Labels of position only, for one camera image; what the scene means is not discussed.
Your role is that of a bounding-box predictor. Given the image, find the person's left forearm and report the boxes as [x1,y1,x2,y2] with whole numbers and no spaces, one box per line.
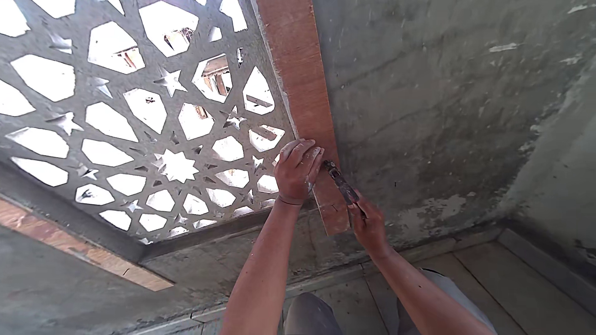
[220,198,303,335]

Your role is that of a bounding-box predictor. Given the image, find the light brown stained wooden board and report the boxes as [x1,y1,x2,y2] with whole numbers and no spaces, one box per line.
[0,196,175,292]

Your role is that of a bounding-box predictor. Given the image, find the person's left hand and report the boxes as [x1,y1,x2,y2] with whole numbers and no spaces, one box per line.
[273,139,325,205]

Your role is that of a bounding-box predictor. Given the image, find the dark metal pliers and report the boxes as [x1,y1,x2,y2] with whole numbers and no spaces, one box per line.
[323,160,368,219]

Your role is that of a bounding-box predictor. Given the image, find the grey star-patterned lattice window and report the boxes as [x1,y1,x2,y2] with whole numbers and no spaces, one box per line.
[0,0,297,245]

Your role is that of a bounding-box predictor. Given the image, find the person's right hand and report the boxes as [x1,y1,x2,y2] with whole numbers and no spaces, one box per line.
[348,189,389,259]

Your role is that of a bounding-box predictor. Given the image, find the person's right forearm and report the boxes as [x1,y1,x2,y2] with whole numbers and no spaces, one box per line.
[372,247,497,335]

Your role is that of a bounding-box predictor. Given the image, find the person's legs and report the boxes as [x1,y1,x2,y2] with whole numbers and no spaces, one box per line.
[282,268,498,335]

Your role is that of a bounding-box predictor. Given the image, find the reddish-brown wooden board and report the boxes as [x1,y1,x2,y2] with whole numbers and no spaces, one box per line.
[254,0,351,236]

